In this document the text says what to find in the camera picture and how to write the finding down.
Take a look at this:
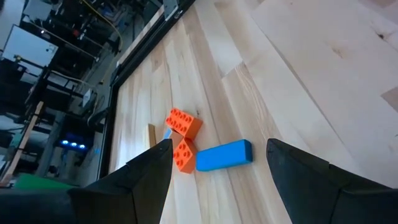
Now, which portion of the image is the small orange lego brick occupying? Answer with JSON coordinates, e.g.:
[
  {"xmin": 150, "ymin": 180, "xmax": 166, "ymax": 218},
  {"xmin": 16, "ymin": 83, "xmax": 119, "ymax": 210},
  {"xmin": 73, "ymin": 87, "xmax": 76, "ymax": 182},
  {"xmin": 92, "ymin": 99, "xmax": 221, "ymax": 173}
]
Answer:
[{"xmin": 172, "ymin": 136, "xmax": 198, "ymax": 174}]

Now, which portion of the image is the green mat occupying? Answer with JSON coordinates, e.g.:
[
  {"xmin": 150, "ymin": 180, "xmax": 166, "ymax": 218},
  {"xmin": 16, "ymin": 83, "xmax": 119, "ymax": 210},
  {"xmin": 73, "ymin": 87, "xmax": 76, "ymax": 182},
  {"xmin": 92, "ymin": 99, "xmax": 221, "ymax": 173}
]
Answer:
[{"xmin": 14, "ymin": 173, "xmax": 75, "ymax": 191}]

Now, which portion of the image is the plain wooden block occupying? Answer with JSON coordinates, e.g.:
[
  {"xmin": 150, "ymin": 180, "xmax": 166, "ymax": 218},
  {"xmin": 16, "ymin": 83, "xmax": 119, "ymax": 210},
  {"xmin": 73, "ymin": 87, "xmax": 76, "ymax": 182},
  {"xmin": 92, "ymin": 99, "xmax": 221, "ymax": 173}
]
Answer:
[{"xmin": 147, "ymin": 123, "xmax": 157, "ymax": 148}]

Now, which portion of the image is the long blue block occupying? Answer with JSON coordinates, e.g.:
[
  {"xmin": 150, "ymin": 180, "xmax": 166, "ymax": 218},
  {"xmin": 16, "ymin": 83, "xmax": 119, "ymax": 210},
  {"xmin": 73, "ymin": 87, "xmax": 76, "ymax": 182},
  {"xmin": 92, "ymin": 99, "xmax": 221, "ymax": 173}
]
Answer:
[{"xmin": 195, "ymin": 139, "xmax": 253, "ymax": 172}]

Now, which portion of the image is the white panel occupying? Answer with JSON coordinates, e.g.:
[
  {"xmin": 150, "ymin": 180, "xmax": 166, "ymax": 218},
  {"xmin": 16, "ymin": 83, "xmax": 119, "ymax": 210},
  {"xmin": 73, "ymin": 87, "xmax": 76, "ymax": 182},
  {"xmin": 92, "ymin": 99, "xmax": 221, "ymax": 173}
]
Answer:
[{"xmin": 1, "ymin": 24, "xmax": 59, "ymax": 77}]

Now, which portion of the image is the wooden beam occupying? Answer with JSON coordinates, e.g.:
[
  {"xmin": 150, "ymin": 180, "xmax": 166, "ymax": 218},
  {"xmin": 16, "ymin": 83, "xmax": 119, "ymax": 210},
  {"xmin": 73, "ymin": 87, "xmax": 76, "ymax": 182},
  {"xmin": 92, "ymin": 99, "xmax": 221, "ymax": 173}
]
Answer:
[{"xmin": 0, "ymin": 101, "xmax": 44, "ymax": 187}]

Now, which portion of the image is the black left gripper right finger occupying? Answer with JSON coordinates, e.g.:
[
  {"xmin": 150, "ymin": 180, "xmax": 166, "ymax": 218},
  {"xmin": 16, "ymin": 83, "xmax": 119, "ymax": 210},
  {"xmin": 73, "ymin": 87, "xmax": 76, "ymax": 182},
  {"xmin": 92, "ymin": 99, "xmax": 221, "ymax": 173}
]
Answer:
[{"xmin": 266, "ymin": 138, "xmax": 398, "ymax": 224}]

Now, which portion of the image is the yellow cable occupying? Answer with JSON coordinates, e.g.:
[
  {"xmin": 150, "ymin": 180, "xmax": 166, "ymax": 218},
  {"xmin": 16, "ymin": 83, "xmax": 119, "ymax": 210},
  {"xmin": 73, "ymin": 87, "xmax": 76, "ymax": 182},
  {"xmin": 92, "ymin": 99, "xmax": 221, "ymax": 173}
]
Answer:
[{"xmin": 80, "ymin": 0, "xmax": 124, "ymax": 52}]

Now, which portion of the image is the silver frame bracket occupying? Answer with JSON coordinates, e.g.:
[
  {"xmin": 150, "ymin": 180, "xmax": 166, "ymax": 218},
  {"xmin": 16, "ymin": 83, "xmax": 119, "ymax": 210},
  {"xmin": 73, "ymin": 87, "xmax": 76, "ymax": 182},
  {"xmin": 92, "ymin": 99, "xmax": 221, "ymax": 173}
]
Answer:
[{"xmin": 163, "ymin": 0, "xmax": 181, "ymax": 19}]

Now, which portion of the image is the black floor device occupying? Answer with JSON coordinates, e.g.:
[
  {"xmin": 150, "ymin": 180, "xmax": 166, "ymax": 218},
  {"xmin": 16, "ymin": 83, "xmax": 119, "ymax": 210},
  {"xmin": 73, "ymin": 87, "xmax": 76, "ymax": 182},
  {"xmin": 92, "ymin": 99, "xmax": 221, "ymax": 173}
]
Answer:
[{"xmin": 55, "ymin": 118, "xmax": 103, "ymax": 162}]

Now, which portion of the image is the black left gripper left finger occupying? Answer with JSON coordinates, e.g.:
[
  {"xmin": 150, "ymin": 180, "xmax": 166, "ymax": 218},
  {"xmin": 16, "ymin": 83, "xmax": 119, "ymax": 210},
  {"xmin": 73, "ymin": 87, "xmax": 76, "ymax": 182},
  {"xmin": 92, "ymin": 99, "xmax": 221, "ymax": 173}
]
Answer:
[{"xmin": 67, "ymin": 138, "xmax": 174, "ymax": 224}]

